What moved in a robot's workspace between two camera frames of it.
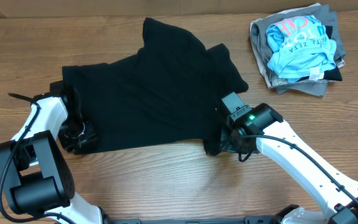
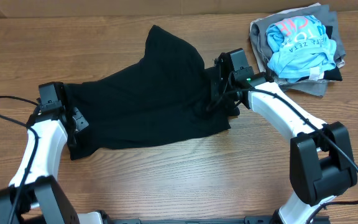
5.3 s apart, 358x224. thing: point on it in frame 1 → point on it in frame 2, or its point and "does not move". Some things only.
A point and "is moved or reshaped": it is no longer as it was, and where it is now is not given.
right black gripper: x=227 y=145 → x=224 y=99
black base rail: x=277 y=218 does not move
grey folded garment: x=310 y=87 does not move
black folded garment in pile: x=332 y=75 does not move
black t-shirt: x=169 y=90 is moved or reshaped
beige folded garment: x=340 y=63 does not move
